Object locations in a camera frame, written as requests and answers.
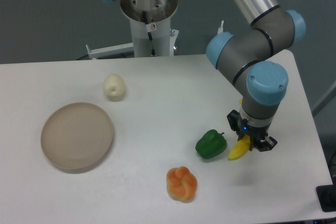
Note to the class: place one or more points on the white garlic bulb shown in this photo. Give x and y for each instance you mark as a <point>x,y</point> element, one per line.
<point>114,87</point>

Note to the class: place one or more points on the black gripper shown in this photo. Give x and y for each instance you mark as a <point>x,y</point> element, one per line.
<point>258,134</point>

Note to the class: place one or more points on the black device at table edge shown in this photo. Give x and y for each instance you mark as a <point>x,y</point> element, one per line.
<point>326,197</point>

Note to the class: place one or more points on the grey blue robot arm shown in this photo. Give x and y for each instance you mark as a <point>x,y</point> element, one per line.
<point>243,61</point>

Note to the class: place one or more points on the white upright post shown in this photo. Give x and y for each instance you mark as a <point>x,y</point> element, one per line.
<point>221,27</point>

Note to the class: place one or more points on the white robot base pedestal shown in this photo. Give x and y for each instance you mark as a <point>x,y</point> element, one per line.
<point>150,24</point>

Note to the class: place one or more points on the white metal bracket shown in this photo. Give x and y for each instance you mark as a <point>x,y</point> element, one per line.
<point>110,52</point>

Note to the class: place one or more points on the beige round plate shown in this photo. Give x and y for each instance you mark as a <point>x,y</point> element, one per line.
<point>77,137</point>

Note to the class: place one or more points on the green bell pepper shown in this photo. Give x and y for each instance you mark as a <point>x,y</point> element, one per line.
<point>211,144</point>

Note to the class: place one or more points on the yellow banana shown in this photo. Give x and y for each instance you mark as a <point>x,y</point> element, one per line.
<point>240,148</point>

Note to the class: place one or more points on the orange knotted bread roll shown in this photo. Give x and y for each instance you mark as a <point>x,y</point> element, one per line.
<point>181,184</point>

